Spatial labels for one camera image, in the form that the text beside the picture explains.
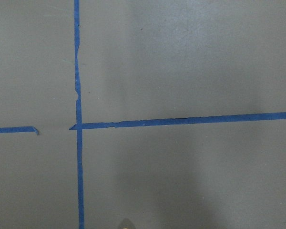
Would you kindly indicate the glass lid with purple knob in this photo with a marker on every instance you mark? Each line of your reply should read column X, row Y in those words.
column 126, row 224

